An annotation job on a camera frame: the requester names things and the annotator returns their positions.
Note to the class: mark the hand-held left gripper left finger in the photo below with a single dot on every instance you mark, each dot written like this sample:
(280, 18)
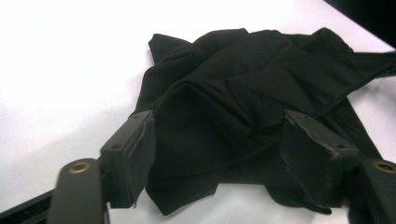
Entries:
(124, 155)

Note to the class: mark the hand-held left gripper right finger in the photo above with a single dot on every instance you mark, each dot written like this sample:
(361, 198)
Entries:
(311, 155)

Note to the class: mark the black pants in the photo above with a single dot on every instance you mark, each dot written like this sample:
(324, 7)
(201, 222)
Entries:
(233, 77)

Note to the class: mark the white table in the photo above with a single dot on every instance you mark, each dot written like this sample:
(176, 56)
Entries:
(62, 62)

